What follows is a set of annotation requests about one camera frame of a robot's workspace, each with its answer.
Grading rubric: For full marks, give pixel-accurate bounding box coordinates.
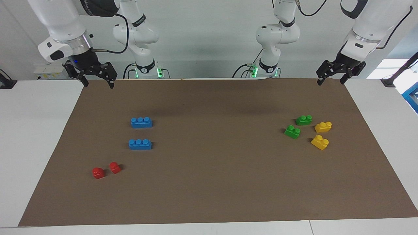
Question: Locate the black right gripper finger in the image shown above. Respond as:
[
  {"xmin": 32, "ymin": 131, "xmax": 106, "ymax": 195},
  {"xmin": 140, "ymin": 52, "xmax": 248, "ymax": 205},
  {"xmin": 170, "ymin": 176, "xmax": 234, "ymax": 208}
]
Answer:
[
  {"xmin": 100, "ymin": 62, "xmax": 117, "ymax": 89},
  {"xmin": 64, "ymin": 64, "xmax": 88, "ymax": 87}
]

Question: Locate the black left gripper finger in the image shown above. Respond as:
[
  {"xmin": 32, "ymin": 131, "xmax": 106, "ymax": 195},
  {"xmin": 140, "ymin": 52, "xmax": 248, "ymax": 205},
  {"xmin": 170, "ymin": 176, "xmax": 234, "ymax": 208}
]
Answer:
[
  {"xmin": 316, "ymin": 60, "xmax": 337, "ymax": 86},
  {"xmin": 340, "ymin": 62, "xmax": 366, "ymax": 85}
]

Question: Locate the green two-stud block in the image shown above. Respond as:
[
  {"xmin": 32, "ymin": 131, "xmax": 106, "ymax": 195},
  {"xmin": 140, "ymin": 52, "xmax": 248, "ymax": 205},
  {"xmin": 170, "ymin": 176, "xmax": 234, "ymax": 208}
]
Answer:
[
  {"xmin": 295, "ymin": 115, "xmax": 313, "ymax": 126},
  {"xmin": 284, "ymin": 125, "xmax": 301, "ymax": 139}
]

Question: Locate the blue three-stud block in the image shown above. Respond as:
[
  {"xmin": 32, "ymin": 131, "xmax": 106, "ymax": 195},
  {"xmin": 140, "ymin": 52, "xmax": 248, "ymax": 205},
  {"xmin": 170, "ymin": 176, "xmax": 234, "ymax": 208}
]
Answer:
[
  {"xmin": 128, "ymin": 139, "xmax": 152, "ymax": 150},
  {"xmin": 130, "ymin": 117, "xmax": 153, "ymax": 128}
]

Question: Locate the yellow two-stud block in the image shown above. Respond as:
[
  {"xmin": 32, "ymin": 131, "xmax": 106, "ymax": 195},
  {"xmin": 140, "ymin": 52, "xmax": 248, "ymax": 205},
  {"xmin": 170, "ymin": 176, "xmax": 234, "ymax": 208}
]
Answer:
[
  {"xmin": 314, "ymin": 121, "xmax": 332, "ymax": 133},
  {"xmin": 310, "ymin": 135, "xmax": 330, "ymax": 150}
]

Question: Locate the white power strip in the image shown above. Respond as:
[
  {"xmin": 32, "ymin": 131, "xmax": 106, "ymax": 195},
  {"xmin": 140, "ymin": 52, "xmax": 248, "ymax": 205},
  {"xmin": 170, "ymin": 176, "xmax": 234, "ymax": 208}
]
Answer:
[{"xmin": 34, "ymin": 64, "xmax": 71, "ymax": 81}]

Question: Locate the black clamp with rod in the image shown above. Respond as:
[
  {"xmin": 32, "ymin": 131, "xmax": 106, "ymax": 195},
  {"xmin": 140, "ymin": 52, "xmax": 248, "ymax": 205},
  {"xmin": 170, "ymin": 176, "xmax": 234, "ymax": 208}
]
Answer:
[{"xmin": 380, "ymin": 52, "xmax": 418, "ymax": 88}]

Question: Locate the black table clamp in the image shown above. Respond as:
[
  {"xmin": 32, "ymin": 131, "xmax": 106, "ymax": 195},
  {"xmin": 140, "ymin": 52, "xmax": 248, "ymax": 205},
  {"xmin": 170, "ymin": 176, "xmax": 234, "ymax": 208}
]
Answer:
[{"xmin": 0, "ymin": 69, "xmax": 17, "ymax": 89}]

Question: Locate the brown paper mat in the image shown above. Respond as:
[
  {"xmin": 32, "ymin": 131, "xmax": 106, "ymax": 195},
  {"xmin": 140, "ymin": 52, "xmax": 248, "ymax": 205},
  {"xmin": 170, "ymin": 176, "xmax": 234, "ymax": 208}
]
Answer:
[{"xmin": 18, "ymin": 78, "xmax": 418, "ymax": 227}]

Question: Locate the black base cable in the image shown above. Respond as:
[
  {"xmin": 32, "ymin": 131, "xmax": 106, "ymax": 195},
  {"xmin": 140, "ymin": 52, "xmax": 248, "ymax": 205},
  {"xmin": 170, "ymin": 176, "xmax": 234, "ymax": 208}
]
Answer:
[
  {"xmin": 123, "ymin": 63, "xmax": 136, "ymax": 79},
  {"xmin": 232, "ymin": 49, "xmax": 262, "ymax": 79}
]

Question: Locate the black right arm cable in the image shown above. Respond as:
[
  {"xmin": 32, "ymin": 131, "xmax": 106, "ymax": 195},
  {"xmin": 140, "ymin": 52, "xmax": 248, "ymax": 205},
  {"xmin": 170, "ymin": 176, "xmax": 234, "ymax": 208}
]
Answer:
[{"xmin": 91, "ymin": 12, "xmax": 130, "ymax": 54}]

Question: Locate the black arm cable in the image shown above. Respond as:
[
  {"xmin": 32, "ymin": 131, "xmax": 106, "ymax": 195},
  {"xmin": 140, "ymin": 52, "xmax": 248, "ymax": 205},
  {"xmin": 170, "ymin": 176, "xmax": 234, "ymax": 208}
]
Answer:
[
  {"xmin": 91, "ymin": 12, "xmax": 130, "ymax": 54},
  {"xmin": 296, "ymin": 0, "xmax": 413, "ymax": 50}
]

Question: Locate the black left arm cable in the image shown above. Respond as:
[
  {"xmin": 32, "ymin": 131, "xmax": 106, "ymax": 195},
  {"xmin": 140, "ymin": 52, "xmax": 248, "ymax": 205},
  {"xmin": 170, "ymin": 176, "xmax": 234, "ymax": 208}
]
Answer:
[{"xmin": 296, "ymin": 0, "xmax": 413, "ymax": 50}]

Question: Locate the blue frame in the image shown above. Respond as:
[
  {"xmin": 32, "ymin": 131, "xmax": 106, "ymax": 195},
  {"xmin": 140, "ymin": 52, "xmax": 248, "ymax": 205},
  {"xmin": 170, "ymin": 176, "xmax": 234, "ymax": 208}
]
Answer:
[{"xmin": 402, "ymin": 82, "xmax": 418, "ymax": 114}]

